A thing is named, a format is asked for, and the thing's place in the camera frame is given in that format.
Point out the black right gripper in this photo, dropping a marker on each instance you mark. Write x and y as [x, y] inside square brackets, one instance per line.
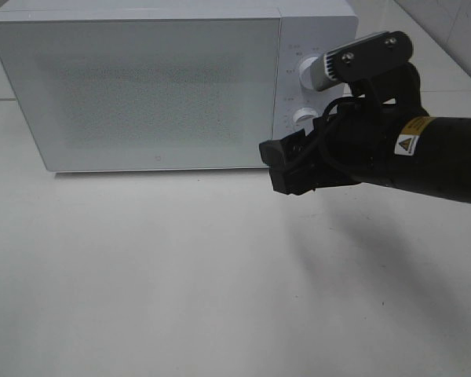
[356, 145]

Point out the white timer knob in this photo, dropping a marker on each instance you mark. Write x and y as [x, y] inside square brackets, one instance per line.
[303, 114]

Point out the white microwave door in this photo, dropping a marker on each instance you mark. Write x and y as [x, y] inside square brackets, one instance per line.
[144, 95]

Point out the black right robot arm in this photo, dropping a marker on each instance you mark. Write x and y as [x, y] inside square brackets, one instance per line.
[444, 143]

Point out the upper white power knob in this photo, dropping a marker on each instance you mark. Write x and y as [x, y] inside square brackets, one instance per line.
[304, 71]

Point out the white microwave oven body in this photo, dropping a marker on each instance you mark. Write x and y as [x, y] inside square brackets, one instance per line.
[306, 29]

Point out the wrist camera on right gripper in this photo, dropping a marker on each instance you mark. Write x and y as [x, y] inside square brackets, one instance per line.
[362, 58]

